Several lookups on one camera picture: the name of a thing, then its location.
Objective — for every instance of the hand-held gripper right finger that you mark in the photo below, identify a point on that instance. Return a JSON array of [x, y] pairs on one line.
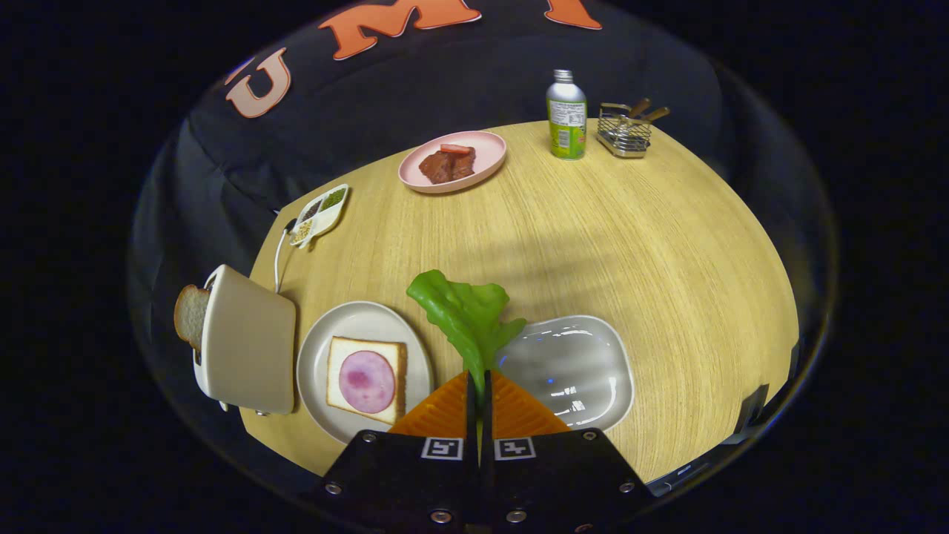
[[563, 482]]

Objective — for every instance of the pink ham slice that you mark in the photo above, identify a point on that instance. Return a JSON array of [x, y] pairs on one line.
[[367, 382]]

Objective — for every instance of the silver bottle with green label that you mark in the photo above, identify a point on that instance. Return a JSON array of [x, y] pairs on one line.
[[566, 111]]

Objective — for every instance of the green lettuce leaf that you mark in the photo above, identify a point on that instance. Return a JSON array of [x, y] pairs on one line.
[[463, 311]]

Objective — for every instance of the pink plate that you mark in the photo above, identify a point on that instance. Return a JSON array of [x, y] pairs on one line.
[[485, 152]]

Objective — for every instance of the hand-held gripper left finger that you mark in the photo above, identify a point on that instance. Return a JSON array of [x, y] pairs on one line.
[[404, 482]]

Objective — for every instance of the plain white bread slice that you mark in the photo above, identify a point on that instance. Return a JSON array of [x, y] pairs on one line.
[[191, 315]]

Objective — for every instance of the red food strip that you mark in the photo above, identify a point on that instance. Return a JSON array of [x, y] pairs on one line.
[[456, 148]]

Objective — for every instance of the white divided seasoning tray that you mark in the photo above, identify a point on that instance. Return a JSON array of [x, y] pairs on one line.
[[319, 215]]

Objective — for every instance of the round white plate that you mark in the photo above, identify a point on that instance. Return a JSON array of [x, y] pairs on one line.
[[315, 363]]

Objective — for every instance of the white toaster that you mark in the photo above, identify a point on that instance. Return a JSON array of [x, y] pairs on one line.
[[248, 341]]

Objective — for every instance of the toasted-edge bread slice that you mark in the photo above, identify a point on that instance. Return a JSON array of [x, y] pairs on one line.
[[335, 393]]

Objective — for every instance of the glossy white squarish plate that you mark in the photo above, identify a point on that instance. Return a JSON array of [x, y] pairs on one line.
[[571, 367]]

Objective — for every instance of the brown meat chunk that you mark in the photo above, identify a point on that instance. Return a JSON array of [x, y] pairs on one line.
[[445, 167]]

